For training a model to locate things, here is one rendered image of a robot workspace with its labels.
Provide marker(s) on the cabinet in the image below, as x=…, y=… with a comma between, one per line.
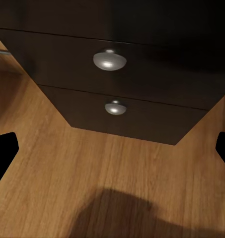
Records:
x=144, y=69
x=8, y=63

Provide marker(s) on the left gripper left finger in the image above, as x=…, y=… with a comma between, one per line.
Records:
x=8, y=149

